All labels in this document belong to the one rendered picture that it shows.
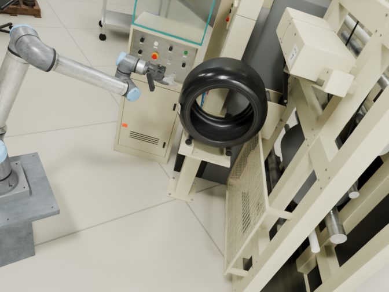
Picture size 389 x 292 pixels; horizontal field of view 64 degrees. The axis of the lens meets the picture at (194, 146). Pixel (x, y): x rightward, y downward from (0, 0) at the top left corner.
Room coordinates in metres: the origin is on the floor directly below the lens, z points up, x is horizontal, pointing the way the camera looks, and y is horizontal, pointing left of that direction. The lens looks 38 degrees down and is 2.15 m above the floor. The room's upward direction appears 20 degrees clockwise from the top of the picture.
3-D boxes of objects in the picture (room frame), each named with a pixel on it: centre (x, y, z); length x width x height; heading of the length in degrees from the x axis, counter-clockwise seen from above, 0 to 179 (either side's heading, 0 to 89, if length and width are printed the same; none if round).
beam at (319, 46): (1.72, -0.38, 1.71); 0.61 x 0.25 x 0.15; 6
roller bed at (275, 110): (2.07, -0.43, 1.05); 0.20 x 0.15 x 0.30; 6
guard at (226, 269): (1.62, -0.43, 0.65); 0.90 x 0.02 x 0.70; 6
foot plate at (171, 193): (2.06, -0.03, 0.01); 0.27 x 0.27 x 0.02; 6
